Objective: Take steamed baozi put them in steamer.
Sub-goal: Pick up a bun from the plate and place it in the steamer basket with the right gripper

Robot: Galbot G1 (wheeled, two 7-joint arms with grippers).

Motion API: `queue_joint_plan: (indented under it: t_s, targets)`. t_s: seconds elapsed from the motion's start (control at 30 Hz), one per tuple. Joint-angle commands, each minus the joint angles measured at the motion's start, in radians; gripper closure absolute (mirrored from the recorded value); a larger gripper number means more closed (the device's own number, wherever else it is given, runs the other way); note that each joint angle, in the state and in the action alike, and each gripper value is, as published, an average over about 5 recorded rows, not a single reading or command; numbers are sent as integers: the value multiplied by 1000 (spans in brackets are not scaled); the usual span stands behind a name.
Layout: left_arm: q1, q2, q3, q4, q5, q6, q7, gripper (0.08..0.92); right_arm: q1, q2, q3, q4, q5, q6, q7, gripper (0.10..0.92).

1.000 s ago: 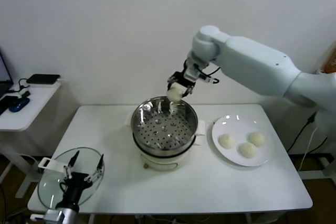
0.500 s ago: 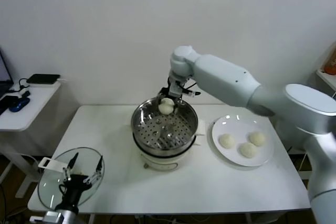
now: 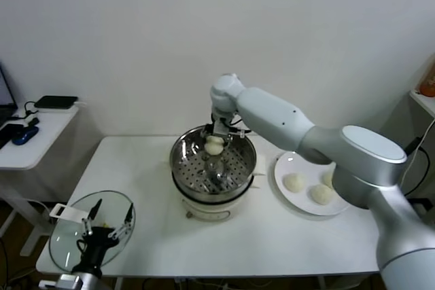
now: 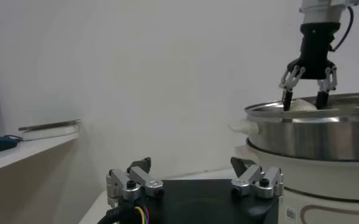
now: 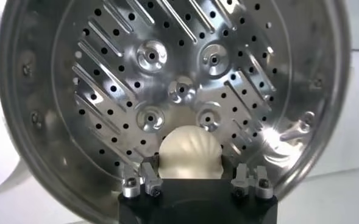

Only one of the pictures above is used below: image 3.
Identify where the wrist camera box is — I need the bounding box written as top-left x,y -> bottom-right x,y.
213,118 -> 230,137
37,272 -> 83,290

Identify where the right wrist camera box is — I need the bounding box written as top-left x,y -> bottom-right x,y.
213,118 -> 230,137

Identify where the orange snack bag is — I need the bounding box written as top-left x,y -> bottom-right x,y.
418,65 -> 435,97

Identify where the white desk leg frame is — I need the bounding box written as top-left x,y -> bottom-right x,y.
411,198 -> 435,225

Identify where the black flat case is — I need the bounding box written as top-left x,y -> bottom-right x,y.
0,123 -> 25,150

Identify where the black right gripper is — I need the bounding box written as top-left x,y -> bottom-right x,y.
203,120 -> 232,151

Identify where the thin black usb cable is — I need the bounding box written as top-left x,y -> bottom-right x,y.
22,101 -> 39,118

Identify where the white desk shelf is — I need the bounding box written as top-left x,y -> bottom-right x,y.
409,89 -> 435,117

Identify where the blue computer mouse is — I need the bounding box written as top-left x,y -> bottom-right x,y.
12,126 -> 40,147

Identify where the white wall cable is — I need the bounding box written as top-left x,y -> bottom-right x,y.
406,126 -> 430,177

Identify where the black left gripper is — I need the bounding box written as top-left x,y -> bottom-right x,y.
71,198 -> 134,272

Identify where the white electric cooking pot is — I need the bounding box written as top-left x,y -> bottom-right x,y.
160,145 -> 266,223

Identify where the black laptop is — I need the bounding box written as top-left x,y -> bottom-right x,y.
0,64 -> 18,128

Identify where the white steamed baozi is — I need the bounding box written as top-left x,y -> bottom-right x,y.
321,171 -> 336,189
309,184 -> 336,205
283,173 -> 307,193
203,136 -> 224,157

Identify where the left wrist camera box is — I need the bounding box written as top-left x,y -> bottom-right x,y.
37,272 -> 83,290

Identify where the black power adapter cable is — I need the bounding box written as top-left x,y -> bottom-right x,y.
402,136 -> 430,198

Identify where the glass lid with white handle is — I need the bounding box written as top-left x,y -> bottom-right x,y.
48,190 -> 136,270

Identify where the white round plate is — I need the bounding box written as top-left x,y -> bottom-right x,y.
270,149 -> 353,217

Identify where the white side table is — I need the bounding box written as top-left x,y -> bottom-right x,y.
0,101 -> 86,257

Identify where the stainless steel steamer basket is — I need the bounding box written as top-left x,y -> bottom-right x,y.
169,124 -> 258,196

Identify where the black flat device box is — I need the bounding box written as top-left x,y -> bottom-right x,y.
34,96 -> 79,111

